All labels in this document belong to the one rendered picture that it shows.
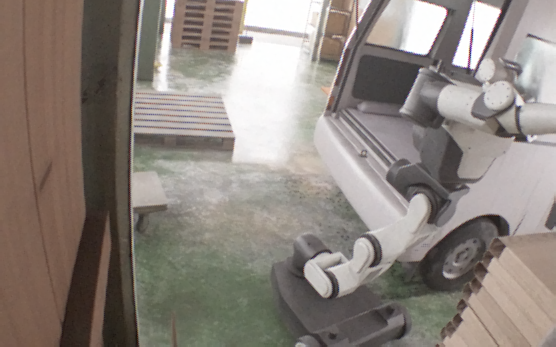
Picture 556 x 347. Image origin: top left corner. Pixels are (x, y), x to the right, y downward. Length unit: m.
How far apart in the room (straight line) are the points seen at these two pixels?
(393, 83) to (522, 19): 1.54
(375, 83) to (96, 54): 2.79
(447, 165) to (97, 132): 1.01
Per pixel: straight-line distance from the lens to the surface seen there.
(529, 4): 2.04
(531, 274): 0.97
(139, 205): 2.40
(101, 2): 0.52
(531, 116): 0.95
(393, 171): 1.52
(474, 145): 1.25
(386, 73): 3.21
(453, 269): 2.57
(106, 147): 0.57
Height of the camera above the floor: 1.55
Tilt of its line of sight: 26 degrees down
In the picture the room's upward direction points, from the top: 12 degrees clockwise
